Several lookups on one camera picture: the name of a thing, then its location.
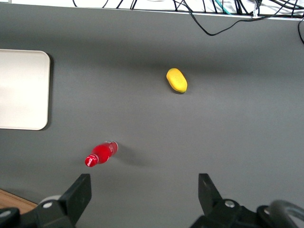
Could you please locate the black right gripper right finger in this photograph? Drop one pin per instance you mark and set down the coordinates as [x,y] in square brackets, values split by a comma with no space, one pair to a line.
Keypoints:
[209,194]

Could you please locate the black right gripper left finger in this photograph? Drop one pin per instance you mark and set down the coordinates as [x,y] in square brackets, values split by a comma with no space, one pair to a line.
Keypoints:
[78,194]

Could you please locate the beige rectangular tray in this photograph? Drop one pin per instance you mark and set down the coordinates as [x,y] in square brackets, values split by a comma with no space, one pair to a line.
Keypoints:
[23,90]

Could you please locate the small red soda bottle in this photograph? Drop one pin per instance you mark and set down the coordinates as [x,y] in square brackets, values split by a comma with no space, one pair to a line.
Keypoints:
[102,154]

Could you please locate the wooden drawer cabinet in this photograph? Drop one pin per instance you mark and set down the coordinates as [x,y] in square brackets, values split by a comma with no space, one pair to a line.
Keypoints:
[12,200]

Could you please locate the yellow lemon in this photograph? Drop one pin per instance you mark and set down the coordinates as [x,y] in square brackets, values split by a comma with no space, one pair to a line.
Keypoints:
[177,80]

